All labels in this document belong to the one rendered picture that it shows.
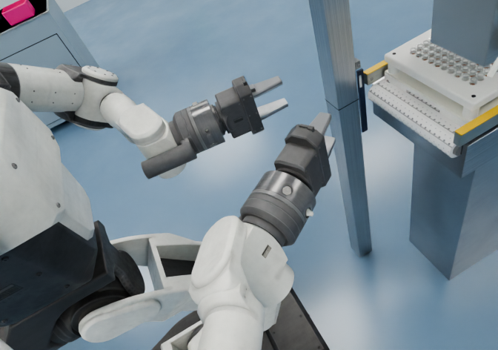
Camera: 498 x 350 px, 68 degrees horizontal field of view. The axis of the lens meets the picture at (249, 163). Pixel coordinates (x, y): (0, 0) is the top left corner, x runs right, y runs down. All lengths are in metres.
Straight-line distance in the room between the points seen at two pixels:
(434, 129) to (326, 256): 0.88
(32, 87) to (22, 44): 2.02
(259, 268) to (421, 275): 1.13
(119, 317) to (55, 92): 0.45
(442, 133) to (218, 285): 0.58
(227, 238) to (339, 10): 0.55
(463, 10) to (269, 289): 0.46
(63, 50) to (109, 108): 2.00
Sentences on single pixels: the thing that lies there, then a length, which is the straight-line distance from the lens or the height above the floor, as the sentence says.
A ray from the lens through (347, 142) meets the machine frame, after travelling 1.05.
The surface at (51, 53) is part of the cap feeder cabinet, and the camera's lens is 2.84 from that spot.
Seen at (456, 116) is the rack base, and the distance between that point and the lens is 0.85.
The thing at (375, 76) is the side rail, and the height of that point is 0.83.
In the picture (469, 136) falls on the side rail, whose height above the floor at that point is 0.84.
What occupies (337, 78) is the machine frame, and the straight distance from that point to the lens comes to 0.91.
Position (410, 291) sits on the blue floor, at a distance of 1.53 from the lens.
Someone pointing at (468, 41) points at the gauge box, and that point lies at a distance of 0.65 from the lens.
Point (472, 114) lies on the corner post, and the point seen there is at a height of 0.85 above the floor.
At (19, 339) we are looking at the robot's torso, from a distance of 0.79.
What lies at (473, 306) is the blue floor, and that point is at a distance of 1.54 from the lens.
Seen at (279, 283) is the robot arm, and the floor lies 0.96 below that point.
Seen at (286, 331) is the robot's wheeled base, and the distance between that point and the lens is 1.30.
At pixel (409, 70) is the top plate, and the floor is 0.88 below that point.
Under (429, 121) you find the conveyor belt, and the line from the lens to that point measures 0.86.
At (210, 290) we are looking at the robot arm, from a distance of 0.43.
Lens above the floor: 1.41
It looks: 45 degrees down
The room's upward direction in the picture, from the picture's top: 23 degrees counter-clockwise
